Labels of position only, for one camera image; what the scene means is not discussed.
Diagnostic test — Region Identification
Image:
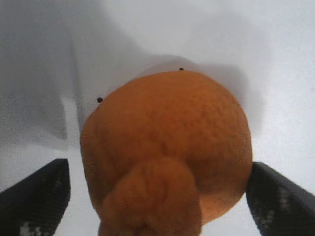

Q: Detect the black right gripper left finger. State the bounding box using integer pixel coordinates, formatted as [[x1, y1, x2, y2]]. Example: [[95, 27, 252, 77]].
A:
[[0, 158, 71, 236]]

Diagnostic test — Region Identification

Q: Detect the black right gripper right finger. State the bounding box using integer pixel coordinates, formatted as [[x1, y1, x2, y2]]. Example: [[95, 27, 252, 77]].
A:
[[246, 161, 315, 236]]

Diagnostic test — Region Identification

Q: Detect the knobbed orange fruit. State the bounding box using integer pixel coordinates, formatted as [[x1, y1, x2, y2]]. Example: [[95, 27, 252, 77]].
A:
[[80, 70, 254, 236]]

